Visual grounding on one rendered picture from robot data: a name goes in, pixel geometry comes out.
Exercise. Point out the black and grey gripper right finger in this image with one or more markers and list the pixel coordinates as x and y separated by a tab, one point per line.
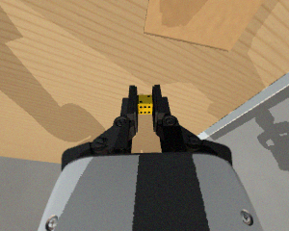
176	138

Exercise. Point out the yellow die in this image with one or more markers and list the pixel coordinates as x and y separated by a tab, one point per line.
145	104

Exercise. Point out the tan square mat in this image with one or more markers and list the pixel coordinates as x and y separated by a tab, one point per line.
217	23

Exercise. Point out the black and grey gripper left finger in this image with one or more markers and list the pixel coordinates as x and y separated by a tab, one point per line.
114	140

